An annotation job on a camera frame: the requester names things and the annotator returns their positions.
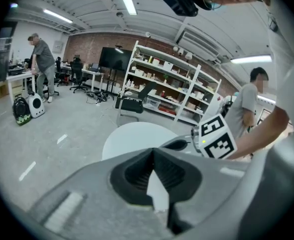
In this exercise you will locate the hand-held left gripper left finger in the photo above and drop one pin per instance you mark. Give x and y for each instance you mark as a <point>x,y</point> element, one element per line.
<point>91,199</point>

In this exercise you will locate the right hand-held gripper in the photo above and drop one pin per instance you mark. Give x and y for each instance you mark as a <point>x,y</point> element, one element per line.
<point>217,139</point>

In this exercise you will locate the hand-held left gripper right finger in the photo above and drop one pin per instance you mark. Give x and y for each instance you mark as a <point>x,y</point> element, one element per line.
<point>212,196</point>

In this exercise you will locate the person's right forearm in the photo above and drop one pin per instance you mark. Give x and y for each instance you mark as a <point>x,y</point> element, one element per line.
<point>262,134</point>

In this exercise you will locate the round white table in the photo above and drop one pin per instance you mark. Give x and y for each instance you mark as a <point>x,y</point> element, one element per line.
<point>136,139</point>

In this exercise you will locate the clear storage box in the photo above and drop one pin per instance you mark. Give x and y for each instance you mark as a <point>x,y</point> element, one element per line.
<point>153,102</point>

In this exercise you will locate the white shelf unit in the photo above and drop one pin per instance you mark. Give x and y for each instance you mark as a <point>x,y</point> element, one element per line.
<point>176,84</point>

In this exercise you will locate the white pet carrier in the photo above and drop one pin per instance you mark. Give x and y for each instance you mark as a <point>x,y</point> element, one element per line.
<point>36,105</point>

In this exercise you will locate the black television screen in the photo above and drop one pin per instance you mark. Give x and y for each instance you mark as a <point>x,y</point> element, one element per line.
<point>115,59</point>

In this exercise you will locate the black and green pet carrier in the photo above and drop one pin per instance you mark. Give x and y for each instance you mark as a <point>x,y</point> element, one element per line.
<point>22,111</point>

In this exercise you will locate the long white desk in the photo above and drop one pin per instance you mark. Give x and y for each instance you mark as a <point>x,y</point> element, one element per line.
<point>89,72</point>

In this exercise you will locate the person's white t-shirt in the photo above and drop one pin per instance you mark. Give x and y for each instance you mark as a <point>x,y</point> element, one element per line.
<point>289,71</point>

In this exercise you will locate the black office chair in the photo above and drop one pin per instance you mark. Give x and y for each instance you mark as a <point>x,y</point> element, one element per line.
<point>59,70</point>
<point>77,74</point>

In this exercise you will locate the cardboard box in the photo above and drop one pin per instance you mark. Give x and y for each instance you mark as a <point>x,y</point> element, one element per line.
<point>1,89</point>

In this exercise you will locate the small white desk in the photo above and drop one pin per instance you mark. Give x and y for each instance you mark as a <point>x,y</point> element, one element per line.
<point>19,77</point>

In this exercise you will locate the black chair with grey frame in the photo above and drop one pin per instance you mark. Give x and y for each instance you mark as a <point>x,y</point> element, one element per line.
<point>133,104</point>

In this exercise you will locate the black head-mounted camera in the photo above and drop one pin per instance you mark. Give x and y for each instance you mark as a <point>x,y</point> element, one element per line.
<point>179,1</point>

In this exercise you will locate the grey wall panel box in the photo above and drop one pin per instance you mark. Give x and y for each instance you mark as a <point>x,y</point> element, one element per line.
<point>57,46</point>

